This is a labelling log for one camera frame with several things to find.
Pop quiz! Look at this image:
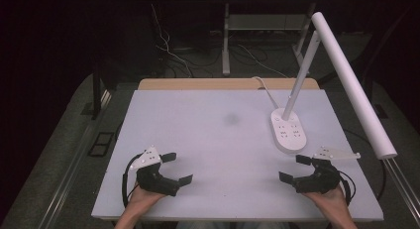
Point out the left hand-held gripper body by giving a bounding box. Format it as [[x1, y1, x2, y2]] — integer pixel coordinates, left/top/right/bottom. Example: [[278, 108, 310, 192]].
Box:
[[129, 145, 181, 197]]

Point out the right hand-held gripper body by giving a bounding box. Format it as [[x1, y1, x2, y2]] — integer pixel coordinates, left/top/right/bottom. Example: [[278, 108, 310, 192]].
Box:
[[293, 146, 362, 194]]

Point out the person's left hand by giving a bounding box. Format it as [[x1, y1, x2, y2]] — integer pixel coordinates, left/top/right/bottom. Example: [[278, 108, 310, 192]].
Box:
[[126, 181, 167, 212]]

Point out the person's right hand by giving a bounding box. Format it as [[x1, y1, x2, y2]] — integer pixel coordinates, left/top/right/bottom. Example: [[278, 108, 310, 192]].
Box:
[[301, 184, 351, 217]]

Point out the white table board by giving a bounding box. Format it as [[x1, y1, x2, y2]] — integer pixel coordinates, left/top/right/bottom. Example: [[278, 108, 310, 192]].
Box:
[[90, 88, 385, 222]]

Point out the wooden table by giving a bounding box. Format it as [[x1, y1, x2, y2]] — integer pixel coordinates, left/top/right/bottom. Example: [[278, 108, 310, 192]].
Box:
[[137, 77, 321, 91]]

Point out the white desk lamp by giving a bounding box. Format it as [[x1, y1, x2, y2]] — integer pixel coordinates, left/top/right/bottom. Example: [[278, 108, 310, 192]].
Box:
[[269, 11, 398, 161]]

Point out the black stand leg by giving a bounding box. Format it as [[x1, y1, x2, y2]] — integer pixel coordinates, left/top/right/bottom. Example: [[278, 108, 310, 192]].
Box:
[[91, 65, 103, 120]]

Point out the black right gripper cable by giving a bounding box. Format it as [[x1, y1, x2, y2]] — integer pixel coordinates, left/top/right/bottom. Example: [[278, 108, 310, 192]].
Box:
[[338, 170, 358, 207]]

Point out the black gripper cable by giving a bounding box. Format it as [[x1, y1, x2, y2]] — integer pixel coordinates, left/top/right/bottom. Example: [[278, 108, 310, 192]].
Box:
[[338, 170, 358, 207], [121, 153, 144, 209]]

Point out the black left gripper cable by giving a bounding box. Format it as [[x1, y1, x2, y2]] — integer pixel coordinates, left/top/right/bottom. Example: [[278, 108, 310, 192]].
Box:
[[121, 153, 144, 209]]

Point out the black floor frame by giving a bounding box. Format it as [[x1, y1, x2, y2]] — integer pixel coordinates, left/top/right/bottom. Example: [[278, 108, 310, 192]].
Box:
[[87, 131, 116, 158]]

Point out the white lamp cable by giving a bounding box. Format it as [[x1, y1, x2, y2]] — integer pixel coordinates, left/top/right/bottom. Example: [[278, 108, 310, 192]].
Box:
[[252, 75, 280, 111]]

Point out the aluminium rail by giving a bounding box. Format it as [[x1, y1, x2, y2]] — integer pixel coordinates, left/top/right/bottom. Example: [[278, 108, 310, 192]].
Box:
[[383, 157, 420, 221], [38, 89, 113, 229]]

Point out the white floor cable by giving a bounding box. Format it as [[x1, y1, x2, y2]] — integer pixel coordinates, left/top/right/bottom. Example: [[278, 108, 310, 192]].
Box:
[[150, 3, 193, 78]]

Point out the white metal desk frame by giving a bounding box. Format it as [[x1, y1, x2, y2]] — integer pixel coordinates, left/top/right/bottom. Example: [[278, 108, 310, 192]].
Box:
[[221, 1, 319, 77]]

